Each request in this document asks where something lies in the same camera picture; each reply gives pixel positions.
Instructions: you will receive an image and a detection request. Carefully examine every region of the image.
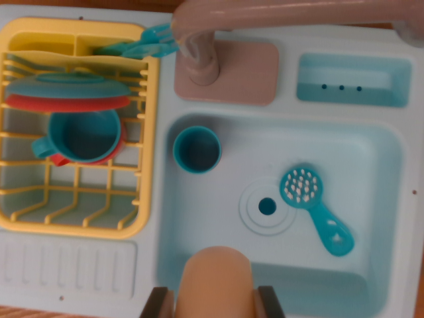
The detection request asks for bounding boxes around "beige detergent bottle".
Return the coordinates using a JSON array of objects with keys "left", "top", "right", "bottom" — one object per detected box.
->
[{"left": 174, "top": 245, "right": 256, "bottom": 318}]

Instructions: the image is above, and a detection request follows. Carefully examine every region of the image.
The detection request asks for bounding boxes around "green toy utensil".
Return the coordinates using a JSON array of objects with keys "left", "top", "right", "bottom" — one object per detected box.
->
[{"left": 92, "top": 41, "right": 133, "bottom": 56}]

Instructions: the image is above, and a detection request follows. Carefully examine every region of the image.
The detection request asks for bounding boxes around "light blue toy sink unit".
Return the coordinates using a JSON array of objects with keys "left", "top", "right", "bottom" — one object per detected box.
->
[{"left": 0, "top": 6, "right": 424, "bottom": 318}]

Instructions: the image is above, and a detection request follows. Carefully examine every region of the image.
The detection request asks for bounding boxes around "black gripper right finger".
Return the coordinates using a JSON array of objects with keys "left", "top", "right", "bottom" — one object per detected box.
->
[{"left": 253, "top": 285, "right": 286, "bottom": 318}]

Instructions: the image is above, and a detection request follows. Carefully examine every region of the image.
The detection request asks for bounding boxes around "red toy mug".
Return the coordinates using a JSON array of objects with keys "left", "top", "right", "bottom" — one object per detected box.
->
[{"left": 49, "top": 119, "right": 129, "bottom": 167}]

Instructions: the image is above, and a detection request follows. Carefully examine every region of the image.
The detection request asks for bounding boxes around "red toy plate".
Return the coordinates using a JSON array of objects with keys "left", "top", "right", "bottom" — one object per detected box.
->
[{"left": 5, "top": 93, "right": 132, "bottom": 114}]

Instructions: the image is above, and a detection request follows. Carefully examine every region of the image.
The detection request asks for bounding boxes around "teal toy plate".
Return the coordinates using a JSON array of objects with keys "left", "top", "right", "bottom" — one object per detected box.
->
[{"left": 5, "top": 71, "right": 131, "bottom": 99}]

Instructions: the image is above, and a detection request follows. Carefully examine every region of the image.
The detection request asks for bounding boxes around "teal toy cup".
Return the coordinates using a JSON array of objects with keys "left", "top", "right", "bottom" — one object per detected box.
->
[{"left": 172, "top": 125, "right": 222, "bottom": 175}]

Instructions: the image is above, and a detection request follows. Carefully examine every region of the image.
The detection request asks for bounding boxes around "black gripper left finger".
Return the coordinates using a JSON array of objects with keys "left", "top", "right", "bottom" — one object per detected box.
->
[{"left": 140, "top": 286, "right": 176, "bottom": 318}]

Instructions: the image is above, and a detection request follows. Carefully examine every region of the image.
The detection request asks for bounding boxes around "teal dish brush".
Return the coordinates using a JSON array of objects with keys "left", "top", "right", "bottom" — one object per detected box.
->
[{"left": 279, "top": 167, "right": 355, "bottom": 258}]

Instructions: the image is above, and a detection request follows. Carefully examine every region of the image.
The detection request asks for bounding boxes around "yellow dish rack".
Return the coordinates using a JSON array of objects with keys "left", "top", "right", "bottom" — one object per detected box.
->
[{"left": 0, "top": 17, "right": 160, "bottom": 240}]

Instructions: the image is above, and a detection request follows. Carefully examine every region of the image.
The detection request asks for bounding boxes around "grey toy faucet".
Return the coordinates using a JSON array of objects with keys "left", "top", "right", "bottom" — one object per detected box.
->
[{"left": 172, "top": 0, "right": 424, "bottom": 107}]

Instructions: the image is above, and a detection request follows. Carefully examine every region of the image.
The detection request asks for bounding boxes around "teal toy mug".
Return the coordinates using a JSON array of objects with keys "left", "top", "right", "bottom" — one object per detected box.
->
[{"left": 31, "top": 109, "right": 122, "bottom": 164}]

